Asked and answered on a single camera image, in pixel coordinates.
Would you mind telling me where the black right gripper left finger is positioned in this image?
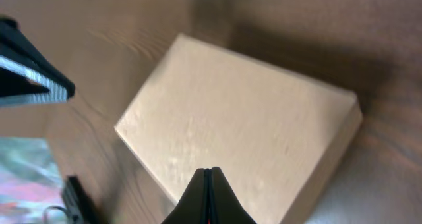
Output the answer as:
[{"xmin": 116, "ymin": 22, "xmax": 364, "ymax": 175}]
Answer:
[{"xmin": 162, "ymin": 169, "xmax": 208, "ymax": 224}]

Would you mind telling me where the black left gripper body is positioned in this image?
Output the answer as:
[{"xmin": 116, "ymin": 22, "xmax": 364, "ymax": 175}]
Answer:
[{"xmin": 1, "ymin": 16, "xmax": 75, "ymax": 107}]

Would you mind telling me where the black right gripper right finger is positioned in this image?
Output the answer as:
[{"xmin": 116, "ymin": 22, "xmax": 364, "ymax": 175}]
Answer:
[{"xmin": 208, "ymin": 167, "xmax": 256, "ymax": 224}]

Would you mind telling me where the brown cardboard box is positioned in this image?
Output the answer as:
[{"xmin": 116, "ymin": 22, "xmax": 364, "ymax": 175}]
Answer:
[{"xmin": 115, "ymin": 34, "xmax": 363, "ymax": 223}]

